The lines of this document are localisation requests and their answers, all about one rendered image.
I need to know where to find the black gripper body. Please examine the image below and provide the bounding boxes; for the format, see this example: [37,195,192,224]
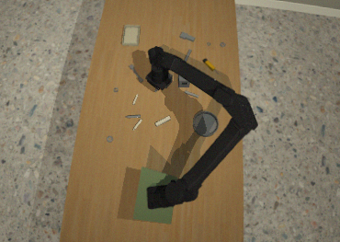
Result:
[146,71,171,90]

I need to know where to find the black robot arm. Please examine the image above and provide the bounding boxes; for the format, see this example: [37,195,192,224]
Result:
[147,46,258,209]

